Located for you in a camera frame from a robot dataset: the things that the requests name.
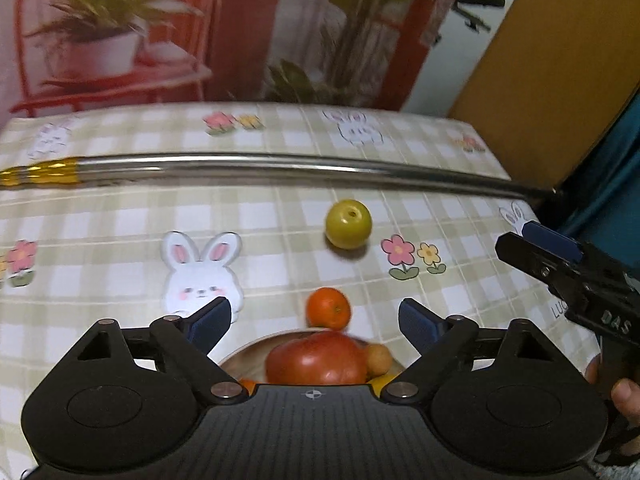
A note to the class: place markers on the wooden board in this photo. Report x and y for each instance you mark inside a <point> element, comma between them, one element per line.
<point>550,60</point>

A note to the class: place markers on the yellow-green plum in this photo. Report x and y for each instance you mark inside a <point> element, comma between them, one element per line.
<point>349,225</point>

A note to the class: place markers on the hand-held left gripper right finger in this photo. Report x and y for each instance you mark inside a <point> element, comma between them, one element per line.
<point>420,325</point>

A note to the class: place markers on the printed room scene wall poster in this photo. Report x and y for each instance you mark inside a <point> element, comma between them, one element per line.
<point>240,35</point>

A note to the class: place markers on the person's right hand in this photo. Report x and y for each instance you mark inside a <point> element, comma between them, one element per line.
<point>627,397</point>

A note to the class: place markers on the checked bunny print tablecloth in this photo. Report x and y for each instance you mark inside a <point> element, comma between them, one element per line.
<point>125,210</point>

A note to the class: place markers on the silver metal rod gold end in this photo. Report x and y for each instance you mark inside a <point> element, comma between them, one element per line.
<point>250,162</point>

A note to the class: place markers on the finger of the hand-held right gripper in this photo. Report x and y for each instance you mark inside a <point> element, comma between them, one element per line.
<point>530,255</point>
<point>550,241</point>

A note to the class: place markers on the brown longan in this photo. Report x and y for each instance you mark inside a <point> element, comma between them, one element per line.
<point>378,360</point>

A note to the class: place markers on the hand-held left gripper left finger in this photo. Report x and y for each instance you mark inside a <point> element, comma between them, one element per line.
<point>210,322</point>

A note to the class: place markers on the bright red apple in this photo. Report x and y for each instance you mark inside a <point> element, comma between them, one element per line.
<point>315,360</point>

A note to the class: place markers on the orange tangerine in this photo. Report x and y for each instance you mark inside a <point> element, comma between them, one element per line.
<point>247,386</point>
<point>327,310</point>

